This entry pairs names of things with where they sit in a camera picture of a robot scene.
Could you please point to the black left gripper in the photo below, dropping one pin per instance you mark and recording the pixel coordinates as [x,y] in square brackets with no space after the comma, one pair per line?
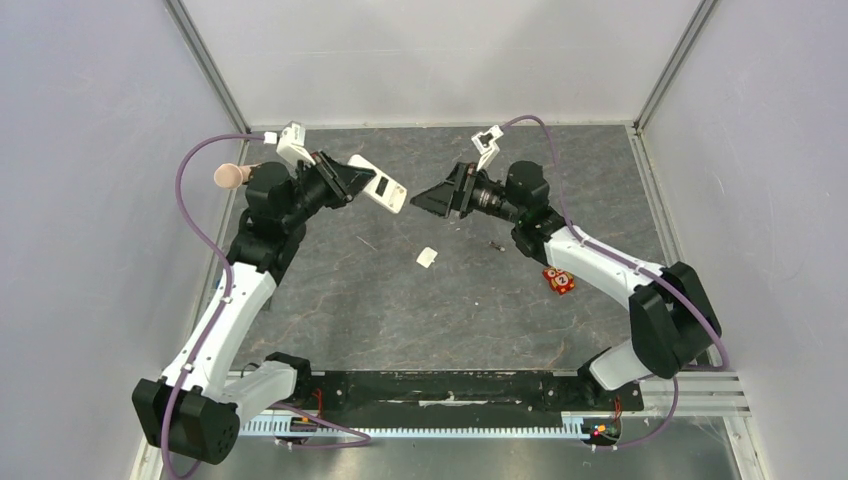
[343,182]

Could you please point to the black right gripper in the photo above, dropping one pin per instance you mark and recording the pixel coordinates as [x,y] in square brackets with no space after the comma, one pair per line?
[464,192]

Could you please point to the white remote control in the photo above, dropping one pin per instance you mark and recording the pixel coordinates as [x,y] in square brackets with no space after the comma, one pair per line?
[382,189]

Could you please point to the white battery cover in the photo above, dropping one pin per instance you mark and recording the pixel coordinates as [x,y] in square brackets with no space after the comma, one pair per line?
[426,257]

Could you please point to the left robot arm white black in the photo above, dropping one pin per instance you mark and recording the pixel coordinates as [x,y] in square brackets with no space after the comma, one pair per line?
[192,409]

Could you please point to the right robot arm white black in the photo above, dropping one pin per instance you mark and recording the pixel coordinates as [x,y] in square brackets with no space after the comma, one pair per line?
[671,318]

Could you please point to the red owl number block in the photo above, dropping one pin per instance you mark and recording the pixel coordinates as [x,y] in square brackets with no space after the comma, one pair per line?
[559,281]

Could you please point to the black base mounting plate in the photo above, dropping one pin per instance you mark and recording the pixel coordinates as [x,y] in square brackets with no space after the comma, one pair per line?
[457,398]

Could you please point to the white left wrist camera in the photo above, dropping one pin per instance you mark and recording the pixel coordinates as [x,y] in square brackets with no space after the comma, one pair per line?
[290,144]

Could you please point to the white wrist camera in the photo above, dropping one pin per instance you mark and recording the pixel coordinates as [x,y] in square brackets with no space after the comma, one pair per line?
[486,144]
[290,144]

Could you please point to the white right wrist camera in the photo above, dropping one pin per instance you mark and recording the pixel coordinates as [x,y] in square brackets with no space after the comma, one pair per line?
[486,144]

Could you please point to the white cable duct strip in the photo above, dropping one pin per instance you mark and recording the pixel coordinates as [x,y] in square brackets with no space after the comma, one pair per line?
[271,424]

